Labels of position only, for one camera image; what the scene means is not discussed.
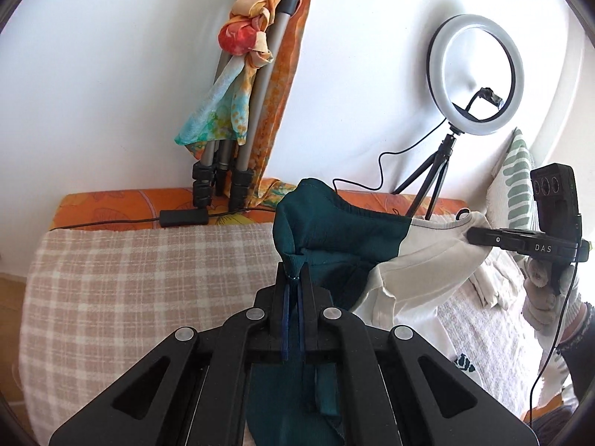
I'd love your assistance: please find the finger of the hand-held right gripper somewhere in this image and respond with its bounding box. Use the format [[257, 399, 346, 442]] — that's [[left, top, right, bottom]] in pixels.
[[466, 226, 517, 254]]

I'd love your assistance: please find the black mini tripod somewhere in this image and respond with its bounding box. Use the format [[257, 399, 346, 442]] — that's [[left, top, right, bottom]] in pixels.
[[393, 132, 459, 219]]

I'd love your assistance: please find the person's right forearm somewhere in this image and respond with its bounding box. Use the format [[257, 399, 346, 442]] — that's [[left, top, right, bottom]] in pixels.
[[555, 302, 595, 403]]

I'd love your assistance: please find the white ring light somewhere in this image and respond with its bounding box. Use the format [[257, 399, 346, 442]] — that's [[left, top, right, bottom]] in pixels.
[[427, 13, 525, 136]]

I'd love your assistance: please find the pink plaid blanket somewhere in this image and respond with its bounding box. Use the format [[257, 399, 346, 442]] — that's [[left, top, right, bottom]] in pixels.
[[19, 223, 577, 433]]

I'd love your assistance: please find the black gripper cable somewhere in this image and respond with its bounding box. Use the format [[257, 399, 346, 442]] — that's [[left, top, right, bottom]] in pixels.
[[527, 242, 584, 423]]

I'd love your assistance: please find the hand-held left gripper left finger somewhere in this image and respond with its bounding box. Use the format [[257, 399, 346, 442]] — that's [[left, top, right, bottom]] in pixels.
[[49, 262, 293, 446]]

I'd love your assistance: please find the orange patterned cloth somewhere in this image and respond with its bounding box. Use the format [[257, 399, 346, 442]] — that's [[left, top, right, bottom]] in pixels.
[[186, 0, 317, 207]]

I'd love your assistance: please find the white folded shirt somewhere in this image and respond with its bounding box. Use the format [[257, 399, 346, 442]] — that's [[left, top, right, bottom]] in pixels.
[[467, 251, 528, 310]]

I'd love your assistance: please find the orange bed sheet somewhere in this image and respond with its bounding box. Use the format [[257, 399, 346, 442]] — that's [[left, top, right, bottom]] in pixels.
[[51, 186, 468, 230]]

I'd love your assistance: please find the black ring light cable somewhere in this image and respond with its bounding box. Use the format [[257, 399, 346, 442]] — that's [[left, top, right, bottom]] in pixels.
[[49, 118, 449, 232]]

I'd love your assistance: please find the teal and cream printed t-shirt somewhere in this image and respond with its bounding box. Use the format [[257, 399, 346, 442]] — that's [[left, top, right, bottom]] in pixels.
[[244, 177, 572, 446]]

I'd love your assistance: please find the person's right hand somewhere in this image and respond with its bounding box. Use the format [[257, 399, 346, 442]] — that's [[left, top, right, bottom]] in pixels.
[[521, 255, 587, 350]]

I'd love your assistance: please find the colourful knotted scarf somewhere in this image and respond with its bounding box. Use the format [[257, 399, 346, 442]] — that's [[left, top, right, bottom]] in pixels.
[[174, 0, 298, 146]]

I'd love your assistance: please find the black cable inline controller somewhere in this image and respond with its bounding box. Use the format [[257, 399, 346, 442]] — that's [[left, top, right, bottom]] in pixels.
[[159, 209, 210, 227]]

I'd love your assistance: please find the green leaf pattern pillow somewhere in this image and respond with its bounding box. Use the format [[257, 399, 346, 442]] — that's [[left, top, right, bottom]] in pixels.
[[486, 127, 535, 228]]

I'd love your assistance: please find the grey folded tripod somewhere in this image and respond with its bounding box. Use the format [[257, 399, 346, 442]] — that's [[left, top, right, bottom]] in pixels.
[[192, 0, 300, 210]]

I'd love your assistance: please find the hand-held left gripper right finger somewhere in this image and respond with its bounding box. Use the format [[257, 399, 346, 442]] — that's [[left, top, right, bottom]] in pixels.
[[297, 262, 542, 446]]

